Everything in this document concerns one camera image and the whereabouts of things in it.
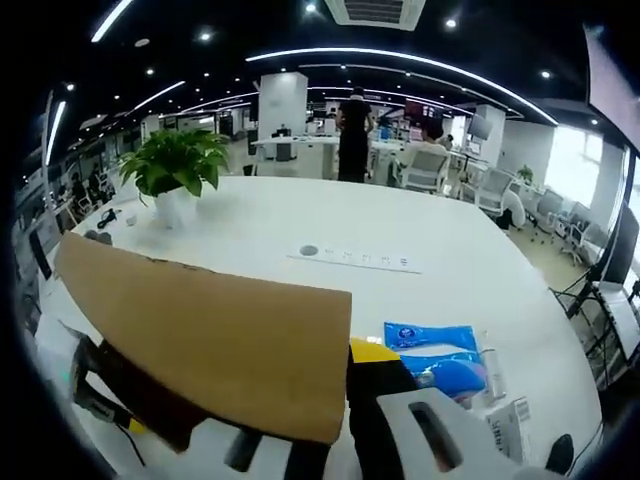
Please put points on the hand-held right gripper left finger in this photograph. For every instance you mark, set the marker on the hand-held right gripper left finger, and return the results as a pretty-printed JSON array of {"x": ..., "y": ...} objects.
[{"x": 210, "y": 450}]

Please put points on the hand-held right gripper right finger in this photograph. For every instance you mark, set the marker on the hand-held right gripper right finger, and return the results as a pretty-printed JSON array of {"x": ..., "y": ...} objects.
[{"x": 380, "y": 400}]

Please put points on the blue soft tissue pack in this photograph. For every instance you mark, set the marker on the blue soft tissue pack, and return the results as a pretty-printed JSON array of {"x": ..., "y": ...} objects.
[{"x": 430, "y": 345}]

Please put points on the pale green small carton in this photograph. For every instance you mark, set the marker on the pale green small carton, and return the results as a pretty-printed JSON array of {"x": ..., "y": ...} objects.
[{"x": 505, "y": 430}]

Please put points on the brown cardboard shoe box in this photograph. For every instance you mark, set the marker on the brown cardboard shoe box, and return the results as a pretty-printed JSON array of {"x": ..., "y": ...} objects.
[{"x": 210, "y": 320}]

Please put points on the white table socket strip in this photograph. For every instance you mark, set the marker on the white table socket strip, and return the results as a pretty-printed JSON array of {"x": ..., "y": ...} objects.
[{"x": 360, "y": 260}]

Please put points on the small white cap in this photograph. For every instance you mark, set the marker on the small white cap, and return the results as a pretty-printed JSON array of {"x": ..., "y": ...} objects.
[{"x": 131, "y": 220}]

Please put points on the black computer mouse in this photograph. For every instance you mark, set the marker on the black computer mouse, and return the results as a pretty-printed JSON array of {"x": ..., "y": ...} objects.
[{"x": 560, "y": 452}]

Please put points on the black tripod stand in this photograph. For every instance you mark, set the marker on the black tripod stand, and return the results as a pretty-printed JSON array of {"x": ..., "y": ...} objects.
[{"x": 582, "y": 300}]

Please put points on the white mesh office chair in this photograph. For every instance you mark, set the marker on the white mesh office chair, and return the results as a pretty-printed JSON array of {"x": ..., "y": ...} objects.
[
  {"x": 495, "y": 192},
  {"x": 425, "y": 172}
]

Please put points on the green potted plant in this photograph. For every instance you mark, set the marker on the green potted plant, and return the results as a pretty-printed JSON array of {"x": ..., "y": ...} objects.
[{"x": 175, "y": 160}]

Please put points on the small potted plant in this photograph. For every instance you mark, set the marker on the small potted plant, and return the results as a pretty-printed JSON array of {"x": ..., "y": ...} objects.
[{"x": 525, "y": 174}]

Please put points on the black monitor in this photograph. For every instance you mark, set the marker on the black monitor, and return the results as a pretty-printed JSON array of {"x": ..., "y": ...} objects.
[{"x": 625, "y": 245}]

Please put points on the ceiling air conditioner vent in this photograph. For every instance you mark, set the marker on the ceiling air conditioner vent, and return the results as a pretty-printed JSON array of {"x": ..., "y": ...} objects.
[{"x": 375, "y": 12}]

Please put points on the large wall screen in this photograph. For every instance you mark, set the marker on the large wall screen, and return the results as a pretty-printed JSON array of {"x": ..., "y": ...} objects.
[{"x": 615, "y": 90}]

